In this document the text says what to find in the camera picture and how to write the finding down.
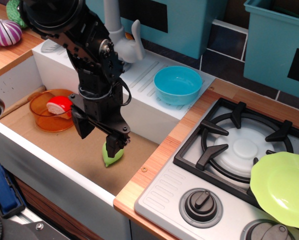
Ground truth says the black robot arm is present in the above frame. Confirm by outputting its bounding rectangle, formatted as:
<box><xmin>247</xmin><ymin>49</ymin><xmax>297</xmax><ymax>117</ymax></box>
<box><xmin>18</xmin><ymin>0</ymin><xmax>130</xmax><ymax>158</ymax></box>

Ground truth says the grey stove knob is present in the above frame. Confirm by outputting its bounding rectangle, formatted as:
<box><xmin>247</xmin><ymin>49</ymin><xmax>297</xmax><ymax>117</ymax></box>
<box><xmin>240</xmin><ymin>219</ymin><xmax>295</xmax><ymax>240</ymax></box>
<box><xmin>179</xmin><ymin>188</ymin><xmax>223</xmax><ymax>229</ymax></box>

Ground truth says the red toy apple half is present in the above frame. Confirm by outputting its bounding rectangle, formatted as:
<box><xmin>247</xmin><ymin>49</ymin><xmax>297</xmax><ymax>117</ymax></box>
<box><xmin>46</xmin><ymin>96</ymin><xmax>72</xmax><ymax>119</ymax></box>

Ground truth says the white toy sink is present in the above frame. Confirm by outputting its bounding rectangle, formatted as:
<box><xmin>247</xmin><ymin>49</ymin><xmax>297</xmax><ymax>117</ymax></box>
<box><xmin>0</xmin><ymin>39</ymin><xmax>216</xmax><ymax>240</ymax></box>

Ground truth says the teal storage bin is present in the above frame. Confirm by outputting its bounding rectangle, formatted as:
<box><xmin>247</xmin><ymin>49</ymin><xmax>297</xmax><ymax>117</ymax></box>
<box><xmin>85</xmin><ymin>0</ymin><xmax>228</xmax><ymax>60</ymax></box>
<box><xmin>243</xmin><ymin>0</ymin><xmax>299</xmax><ymax>98</ymax></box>

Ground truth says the teal storage bin right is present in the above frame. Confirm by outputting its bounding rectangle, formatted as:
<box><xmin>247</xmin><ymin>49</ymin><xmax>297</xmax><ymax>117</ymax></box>
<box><xmin>243</xmin><ymin>0</ymin><xmax>299</xmax><ymax>98</ymax></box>

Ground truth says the teal storage bin left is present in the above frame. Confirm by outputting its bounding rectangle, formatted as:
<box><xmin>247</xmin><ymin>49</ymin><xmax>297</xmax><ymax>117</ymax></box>
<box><xmin>85</xmin><ymin>0</ymin><xmax>228</xmax><ymax>60</ymax></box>

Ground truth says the blue plastic bowl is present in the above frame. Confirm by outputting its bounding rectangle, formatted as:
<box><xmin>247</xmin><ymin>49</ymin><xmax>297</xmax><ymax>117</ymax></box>
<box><xmin>153</xmin><ymin>66</ymin><xmax>203</xmax><ymax>105</ymax></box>

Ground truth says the grey toy faucet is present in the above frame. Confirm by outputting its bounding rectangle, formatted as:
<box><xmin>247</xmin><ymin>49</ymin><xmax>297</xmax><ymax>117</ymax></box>
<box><xmin>103</xmin><ymin>0</ymin><xmax>146</xmax><ymax>71</ymax></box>

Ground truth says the purple striped toy onion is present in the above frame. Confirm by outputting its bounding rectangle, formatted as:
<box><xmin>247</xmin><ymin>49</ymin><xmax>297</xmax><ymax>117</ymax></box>
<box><xmin>0</xmin><ymin>19</ymin><xmax>23</xmax><ymax>47</ymax></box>

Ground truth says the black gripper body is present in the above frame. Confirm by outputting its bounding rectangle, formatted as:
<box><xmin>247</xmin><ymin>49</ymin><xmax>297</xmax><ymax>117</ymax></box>
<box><xmin>68</xmin><ymin>79</ymin><xmax>131</xmax><ymax>135</ymax></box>

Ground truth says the green toy pear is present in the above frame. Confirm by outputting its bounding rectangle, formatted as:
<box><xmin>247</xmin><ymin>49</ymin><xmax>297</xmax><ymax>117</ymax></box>
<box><xmin>102</xmin><ymin>141</ymin><xmax>124</xmax><ymax>168</ymax></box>

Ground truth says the black burner grate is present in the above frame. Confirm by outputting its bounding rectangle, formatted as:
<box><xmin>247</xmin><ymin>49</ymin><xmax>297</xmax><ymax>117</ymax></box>
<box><xmin>173</xmin><ymin>98</ymin><xmax>299</xmax><ymax>207</ymax></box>

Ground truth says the grey toy stove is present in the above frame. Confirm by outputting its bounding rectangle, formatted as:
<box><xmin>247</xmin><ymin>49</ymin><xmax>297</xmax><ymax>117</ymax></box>
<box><xmin>134</xmin><ymin>98</ymin><xmax>299</xmax><ymax>240</ymax></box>

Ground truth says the green toy vegetable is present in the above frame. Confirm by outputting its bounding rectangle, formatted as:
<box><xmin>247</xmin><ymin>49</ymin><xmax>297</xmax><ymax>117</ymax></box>
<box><xmin>6</xmin><ymin>0</ymin><xmax>28</xmax><ymax>29</ymax></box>

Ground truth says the orange transparent pot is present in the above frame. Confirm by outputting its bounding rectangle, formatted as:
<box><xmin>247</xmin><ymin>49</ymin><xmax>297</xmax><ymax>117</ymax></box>
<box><xmin>29</xmin><ymin>89</ymin><xmax>73</xmax><ymax>132</ymax></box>

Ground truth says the blue clamp block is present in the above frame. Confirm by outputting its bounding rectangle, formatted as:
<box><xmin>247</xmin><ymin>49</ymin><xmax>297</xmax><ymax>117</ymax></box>
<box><xmin>0</xmin><ymin>163</ymin><xmax>26</xmax><ymax>219</ymax></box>

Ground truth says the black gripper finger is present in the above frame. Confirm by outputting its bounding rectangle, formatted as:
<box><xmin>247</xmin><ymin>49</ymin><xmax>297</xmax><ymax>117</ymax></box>
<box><xmin>71</xmin><ymin>107</ymin><xmax>95</xmax><ymax>139</ymax></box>
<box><xmin>106</xmin><ymin>134</ymin><xmax>131</xmax><ymax>158</ymax></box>

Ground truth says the lime green plate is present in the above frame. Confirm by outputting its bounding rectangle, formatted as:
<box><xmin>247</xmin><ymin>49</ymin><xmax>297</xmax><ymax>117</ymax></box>
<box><xmin>250</xmin><ymin>152</ymin><xmax>299</xmax><ymax>228</ymax></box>

